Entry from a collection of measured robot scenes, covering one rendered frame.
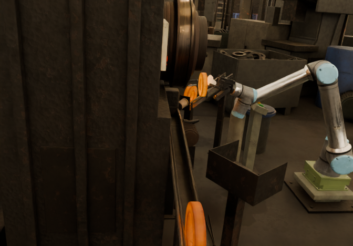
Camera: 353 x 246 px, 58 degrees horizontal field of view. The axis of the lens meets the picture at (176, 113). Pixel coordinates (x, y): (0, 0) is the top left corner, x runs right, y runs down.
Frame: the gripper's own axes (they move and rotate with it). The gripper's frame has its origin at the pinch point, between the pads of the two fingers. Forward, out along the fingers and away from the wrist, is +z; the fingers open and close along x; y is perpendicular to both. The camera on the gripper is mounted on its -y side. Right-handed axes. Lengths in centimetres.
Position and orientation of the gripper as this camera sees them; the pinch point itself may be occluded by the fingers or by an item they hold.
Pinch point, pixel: (203, 81)
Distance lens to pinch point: 206.4
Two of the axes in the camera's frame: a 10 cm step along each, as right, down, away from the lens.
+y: 3.4, -9.0, -2.8
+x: 0.9, 3.3, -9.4
